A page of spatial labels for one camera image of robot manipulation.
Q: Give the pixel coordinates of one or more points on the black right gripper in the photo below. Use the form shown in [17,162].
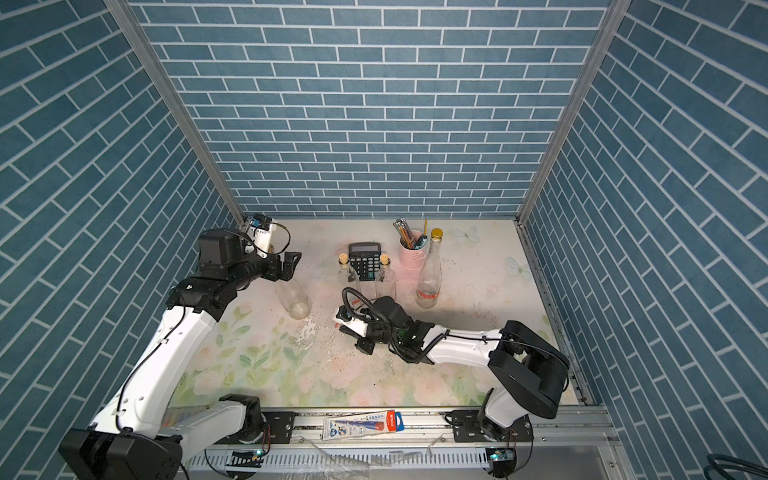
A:
[366,346]

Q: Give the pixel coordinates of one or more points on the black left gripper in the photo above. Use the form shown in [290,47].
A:
[274,272]

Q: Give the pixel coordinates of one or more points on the clear glass bottle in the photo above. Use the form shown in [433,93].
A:
[293,298]

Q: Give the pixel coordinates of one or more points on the short corked glass bottle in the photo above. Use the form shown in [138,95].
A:
[346,275]

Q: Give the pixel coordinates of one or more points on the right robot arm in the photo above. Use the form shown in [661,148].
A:
[532,374]

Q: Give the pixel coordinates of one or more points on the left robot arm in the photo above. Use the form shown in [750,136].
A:
[126,439]

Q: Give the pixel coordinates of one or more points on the corked glass bottle red label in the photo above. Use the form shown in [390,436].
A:
[385,279]

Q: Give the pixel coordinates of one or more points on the tall gold-capped glass bottle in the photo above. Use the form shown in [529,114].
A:
[430,278]

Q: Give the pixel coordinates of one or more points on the black desk calculator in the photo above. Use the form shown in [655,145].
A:
[364,257]

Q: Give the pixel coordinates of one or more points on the pink metal pen bucket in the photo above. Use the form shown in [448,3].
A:
[411,260]

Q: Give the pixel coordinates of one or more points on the pens in bucket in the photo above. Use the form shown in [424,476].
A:
[410,239]

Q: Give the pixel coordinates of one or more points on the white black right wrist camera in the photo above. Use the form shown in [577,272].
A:
[351,320]

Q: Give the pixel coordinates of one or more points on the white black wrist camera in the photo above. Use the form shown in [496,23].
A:
[351,320]
[259,230]

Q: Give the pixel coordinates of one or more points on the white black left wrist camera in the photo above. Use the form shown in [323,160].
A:
[259,230]

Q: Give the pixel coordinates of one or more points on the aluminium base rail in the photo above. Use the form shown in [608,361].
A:
[580,443]

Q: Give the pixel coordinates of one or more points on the aluminium corner post left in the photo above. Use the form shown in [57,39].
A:
[129,25]

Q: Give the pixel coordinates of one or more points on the aluminium corner post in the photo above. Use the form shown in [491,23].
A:
[593,60]
[129,25]

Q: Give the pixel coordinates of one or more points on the aluminium corner post right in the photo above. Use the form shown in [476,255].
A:
[593,60]

